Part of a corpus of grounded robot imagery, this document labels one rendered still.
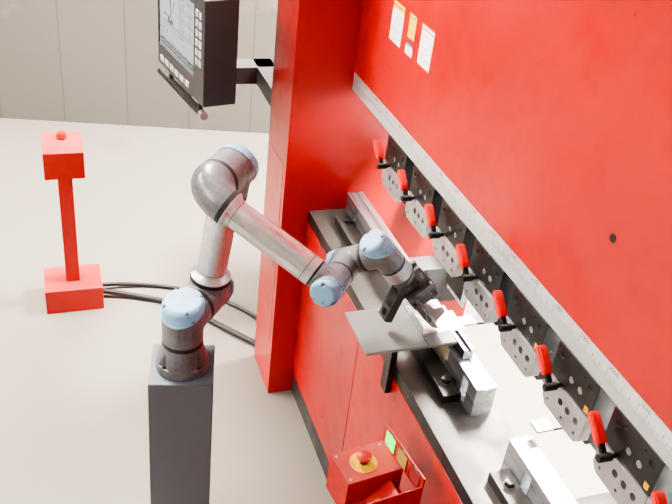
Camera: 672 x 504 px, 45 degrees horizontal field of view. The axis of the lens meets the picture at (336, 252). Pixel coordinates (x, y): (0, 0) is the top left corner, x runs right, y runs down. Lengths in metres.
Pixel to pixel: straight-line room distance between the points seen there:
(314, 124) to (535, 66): 1.19
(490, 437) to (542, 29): 1.02
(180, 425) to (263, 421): 0.94
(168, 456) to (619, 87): 1.66
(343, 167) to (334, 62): 0.40
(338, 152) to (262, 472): 1.22
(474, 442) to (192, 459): 0.87
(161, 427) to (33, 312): 1.60
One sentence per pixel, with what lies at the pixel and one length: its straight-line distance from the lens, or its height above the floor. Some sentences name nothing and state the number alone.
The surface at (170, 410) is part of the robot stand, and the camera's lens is 2.43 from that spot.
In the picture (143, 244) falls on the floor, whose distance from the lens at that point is 4.38.
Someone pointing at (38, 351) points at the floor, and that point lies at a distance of 3.74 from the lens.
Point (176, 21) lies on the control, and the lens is 2.99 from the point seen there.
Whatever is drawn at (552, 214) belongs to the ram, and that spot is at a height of 1.56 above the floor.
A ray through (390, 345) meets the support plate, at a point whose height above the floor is 1.00.
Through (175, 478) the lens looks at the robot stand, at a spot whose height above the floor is 0.40.
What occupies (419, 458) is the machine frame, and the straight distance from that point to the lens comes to 2.28.
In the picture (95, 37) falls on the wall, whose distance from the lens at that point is 5.47.
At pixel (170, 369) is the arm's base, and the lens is 2.36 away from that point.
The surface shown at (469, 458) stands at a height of 0.88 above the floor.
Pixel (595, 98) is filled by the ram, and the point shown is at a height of 1.83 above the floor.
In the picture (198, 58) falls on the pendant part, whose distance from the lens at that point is 2.81.
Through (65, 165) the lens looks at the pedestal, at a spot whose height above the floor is 0.74.
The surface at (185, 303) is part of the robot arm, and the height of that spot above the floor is 1.00.
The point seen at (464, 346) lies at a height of 1.00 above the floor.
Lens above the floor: 2.36
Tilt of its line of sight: 32 degrees down
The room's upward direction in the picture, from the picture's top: 7 degrees clockwise
